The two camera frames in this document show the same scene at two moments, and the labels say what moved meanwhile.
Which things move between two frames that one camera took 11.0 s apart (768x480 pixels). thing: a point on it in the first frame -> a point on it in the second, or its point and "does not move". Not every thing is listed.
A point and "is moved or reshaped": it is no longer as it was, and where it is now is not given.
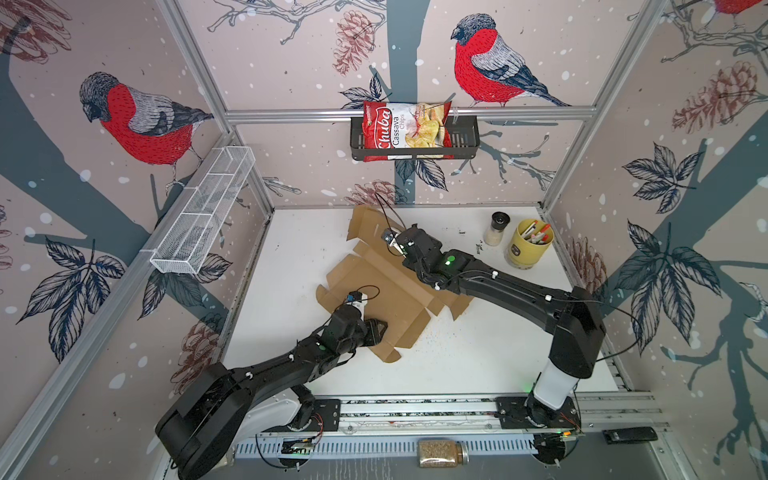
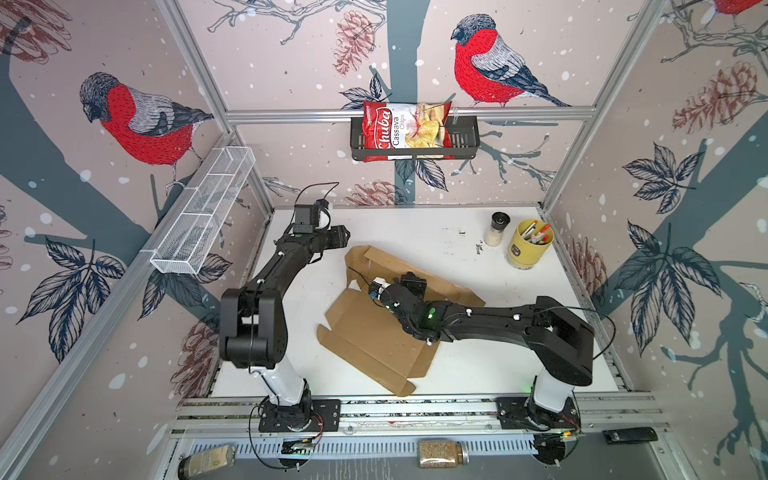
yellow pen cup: [529, 242] does not move
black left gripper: [373, 331] -> [339, 237]
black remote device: [626, 435] does not move
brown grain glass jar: [442, 453] does not move
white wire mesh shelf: [198, 229] does not move
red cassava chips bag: [407, 130] does not move
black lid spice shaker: [494, 234] does not move
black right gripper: [434, 247] -> [407, 284]
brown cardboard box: [398, 302] is moved or reshaped
